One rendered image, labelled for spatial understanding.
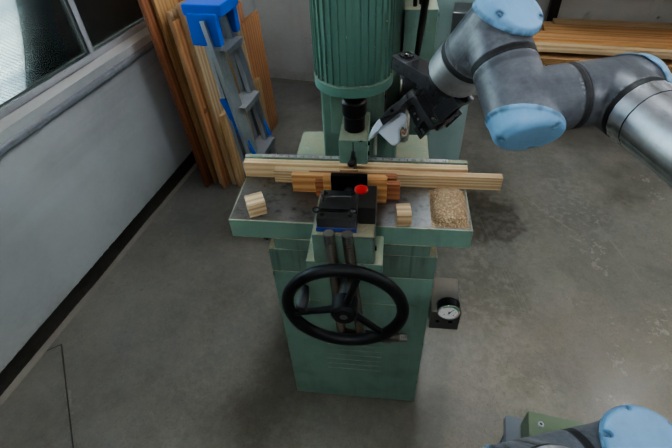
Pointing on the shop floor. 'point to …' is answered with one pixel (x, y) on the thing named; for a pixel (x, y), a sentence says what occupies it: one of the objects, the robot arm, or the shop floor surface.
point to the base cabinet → (382, 313)
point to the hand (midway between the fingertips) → (396, 123)
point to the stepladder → (202, 4)
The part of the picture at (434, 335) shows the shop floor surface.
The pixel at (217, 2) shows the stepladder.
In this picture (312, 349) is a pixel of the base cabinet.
